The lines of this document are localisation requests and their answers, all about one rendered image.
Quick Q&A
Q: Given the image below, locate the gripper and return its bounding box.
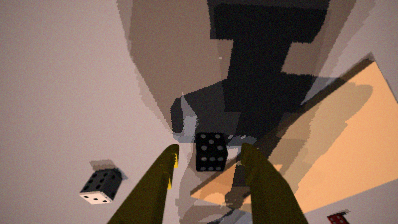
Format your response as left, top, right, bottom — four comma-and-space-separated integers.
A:
107, 143, 309, 224

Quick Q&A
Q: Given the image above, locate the red die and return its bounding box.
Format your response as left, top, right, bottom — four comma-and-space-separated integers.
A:
327, 213, 349, 224

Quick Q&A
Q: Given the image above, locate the orange flat mat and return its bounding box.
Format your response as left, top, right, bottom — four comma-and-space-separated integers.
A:
190, 59, 398, 213

